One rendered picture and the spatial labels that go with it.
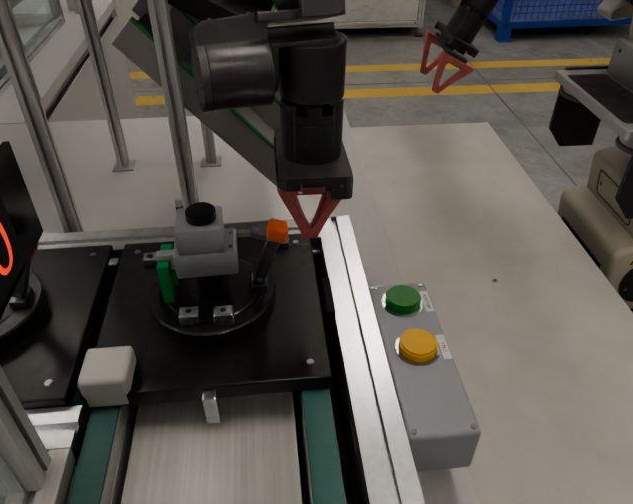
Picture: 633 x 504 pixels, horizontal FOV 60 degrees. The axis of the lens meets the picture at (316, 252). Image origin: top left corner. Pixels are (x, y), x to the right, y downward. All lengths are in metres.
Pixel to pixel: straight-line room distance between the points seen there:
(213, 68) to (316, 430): 0.33
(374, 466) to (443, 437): 0.07
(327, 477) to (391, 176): 0.68
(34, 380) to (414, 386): 0.37
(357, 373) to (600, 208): 0.75
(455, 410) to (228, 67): 0.37
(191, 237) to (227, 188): 0.49
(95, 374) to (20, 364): 0.10
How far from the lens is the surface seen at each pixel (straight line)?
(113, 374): 0.56
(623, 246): 1.12
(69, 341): 0.64
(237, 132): 0.75
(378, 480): 0.51
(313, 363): 0.56
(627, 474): 0.70
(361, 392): 0.55
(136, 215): 1.00
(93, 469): 0.56
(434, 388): 0.57
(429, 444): 0.54
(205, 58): 0.45
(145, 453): 0.59
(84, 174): 1.16
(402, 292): 0.64
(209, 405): 0.56
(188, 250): 0.56
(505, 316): 0.81
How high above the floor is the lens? 1.40
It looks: 38 degrees down
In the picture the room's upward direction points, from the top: straight up
